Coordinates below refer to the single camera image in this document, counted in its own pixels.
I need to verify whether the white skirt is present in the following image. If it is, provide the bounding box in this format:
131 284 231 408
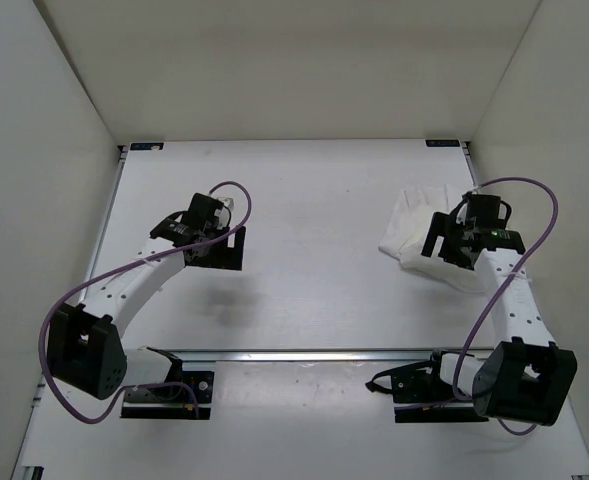
378 184 483 295

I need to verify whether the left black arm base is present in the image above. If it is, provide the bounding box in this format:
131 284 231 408
120 365 215 421

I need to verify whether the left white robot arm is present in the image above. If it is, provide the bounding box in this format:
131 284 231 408
43 193 246 400

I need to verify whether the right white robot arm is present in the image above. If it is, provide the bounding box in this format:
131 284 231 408
421 193 578 426

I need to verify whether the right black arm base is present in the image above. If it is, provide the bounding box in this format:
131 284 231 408
365 351 489 424

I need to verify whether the right blue corner label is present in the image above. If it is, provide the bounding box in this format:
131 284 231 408
425 139 460 148

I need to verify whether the blue corner label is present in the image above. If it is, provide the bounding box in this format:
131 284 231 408
425 139 460 148
129 142 164 151

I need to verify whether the left blue corner label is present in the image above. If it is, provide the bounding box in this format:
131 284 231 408
129 142 164 151

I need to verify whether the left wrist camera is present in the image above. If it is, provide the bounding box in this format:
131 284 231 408
217 197 234 211

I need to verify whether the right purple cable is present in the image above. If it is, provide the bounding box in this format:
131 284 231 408
452 175 560 435

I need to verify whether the purple cable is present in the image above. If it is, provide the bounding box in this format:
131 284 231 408
41 180 253 425
452 175 560 435

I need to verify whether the aluminium table rail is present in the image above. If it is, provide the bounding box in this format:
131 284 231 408
173 349 495 363

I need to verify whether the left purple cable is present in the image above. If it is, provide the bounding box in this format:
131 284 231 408
41 180 253 425

